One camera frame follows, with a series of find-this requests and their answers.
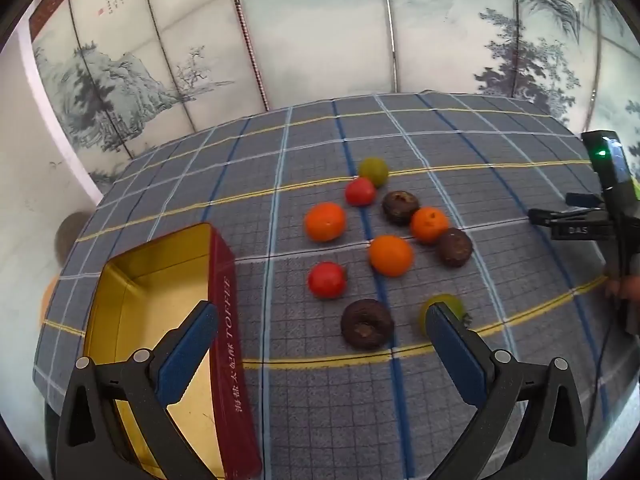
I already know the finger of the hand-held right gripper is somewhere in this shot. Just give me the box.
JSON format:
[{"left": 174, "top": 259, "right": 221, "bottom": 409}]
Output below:
[
  {"left": 528, "top": 208, "right": 613, "bottom": 241},
  {"left": 566, "top": 191, "right": 606, "bottom": 208}
]

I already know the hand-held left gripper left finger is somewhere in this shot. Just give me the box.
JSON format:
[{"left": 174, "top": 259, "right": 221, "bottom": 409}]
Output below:
[{"left": 56, "top": 300, "right": 221, "bottom": 480}]

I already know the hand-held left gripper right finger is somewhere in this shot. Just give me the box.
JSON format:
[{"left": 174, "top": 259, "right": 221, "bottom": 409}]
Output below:
[{"left": 425, "top": 302, "right": 588, "bottom": 480}]

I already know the dark brown mangosteen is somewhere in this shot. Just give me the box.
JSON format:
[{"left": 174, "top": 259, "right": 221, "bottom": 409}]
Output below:
[
  {"left": 436, "top": 227, "right": 474, "bottom": 267},
  {"left": 382, "top": 190, "right": 420, "bottom": 226},
  {"left": 340, "top": 299, "right": 394, "bottom": 351}
]

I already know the orange tangerine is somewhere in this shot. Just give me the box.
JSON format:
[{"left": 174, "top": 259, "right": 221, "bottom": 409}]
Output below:
[
  {"left": 410, "top": 206, "right": 450, "bottom": 245},
  {"left": 304, "top": 202, "right": 348, "bottom": 243},
  {"left": 369, "top": 234, "right": 415, "bottom": 278}
]

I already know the green citrus fruit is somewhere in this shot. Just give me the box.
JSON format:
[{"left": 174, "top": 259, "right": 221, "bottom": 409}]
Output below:
[
  {"left": 358, "top": 157, "right": 390, "bottom": 188},
  {"left": 419, "top": 294, "right": 471, "bottom": 338}
]

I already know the red toffee tin box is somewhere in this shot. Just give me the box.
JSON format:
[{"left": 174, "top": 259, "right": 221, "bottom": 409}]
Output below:
[{"left": 82, "top": 223, "right": 263, "bottom": 480}]

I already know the red tomato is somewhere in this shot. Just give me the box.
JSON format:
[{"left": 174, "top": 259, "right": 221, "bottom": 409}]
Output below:
[
  {"left": 307, "top": 261, "right": 348, "bottom": 300},
  {"left": 344, "top": 177, "right": 377, "bottom": 207}
]

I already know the painted folding screen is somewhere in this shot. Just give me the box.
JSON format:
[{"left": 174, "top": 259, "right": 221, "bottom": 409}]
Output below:
[{"left": 30, "top": 0, "right": 640, "bottom": 196}]

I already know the brown round stool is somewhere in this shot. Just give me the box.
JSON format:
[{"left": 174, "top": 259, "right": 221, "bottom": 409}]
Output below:
[{"left": 54, "top": 211, "right": 92, "bottom": 266}]

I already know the grey checkered tablecloth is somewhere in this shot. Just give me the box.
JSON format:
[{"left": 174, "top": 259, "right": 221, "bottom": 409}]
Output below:
[{"left": 32, "top": 91, "right": 633, "bottom": 480}]

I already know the orange object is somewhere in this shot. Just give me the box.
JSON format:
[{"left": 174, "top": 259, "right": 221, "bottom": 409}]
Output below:
[{"left": 40, "top": 275, "right": 63, "bottom": 321}]

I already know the black cable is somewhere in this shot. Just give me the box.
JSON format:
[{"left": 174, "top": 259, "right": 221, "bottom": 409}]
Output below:
[{"left": 582, "top": 310, "right": 618, "bottom": 446}]

